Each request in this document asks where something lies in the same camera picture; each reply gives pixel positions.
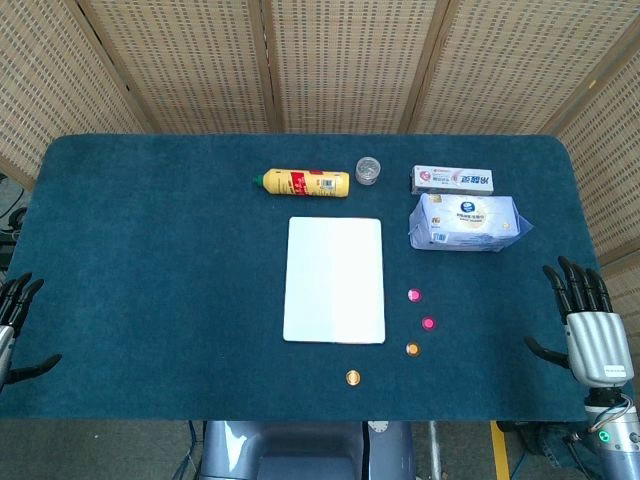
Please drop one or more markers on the white toothpaste box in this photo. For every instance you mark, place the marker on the white toothpaste box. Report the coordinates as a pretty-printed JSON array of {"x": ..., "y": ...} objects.
[{"x": 452, "y": 181}]

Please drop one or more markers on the dark teal table cloth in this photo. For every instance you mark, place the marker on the dark teal table cloth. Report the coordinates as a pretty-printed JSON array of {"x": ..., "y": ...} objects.
[{"x": 150, "y": 275}]

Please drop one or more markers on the woven bamboo folding screen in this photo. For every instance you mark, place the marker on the woven bamboo folding screen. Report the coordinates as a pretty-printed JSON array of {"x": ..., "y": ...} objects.
[{"x": 345, "y": 65}]

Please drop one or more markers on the small clear plastic jar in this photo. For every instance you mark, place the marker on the small clear plastic jar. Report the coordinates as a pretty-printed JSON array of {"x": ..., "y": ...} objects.
[{"x": 367, "y": 171}]

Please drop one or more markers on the orange token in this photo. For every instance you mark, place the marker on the orange token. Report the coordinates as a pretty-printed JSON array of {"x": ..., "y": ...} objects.
[
  {"x": 353, "y": 378},
  {"x": 413, "y": 349}
]

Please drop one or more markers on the orange token bottom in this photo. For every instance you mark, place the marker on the orange token bottom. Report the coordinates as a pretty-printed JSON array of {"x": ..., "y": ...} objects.
[{"x": 353, "y": 378}]

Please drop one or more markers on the white magnetic board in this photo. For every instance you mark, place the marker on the white magnetic board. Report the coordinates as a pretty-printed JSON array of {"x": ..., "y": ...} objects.
[{"x": 334, "y": 280}]

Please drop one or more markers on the yellow floor tape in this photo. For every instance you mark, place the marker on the yellow floor tape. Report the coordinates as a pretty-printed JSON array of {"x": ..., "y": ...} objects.
[{"x": 501, "y": 450}]

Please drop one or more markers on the blue-grey robot torso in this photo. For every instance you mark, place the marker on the blue-grey robot torso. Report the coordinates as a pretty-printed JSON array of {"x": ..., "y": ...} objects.
[{"x": 300, "y": 450}]

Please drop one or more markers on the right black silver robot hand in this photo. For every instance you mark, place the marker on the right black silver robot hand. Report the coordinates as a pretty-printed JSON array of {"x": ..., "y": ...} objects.
[{"x": 597, "y": 345}]

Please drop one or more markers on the pale blue tissue pack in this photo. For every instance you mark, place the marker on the pale blue tissue pack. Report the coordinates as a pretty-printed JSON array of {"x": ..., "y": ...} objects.
[{"x": 467, "y": 225}]

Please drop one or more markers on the yellow bottle with green cap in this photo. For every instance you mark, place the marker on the yellow bottle with green cap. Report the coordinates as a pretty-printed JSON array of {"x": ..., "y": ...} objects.
[{"x": 310, "y": 183}]

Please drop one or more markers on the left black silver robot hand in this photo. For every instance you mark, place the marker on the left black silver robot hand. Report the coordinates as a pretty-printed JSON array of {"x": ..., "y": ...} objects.
[{"x": 6, "y": 345}]

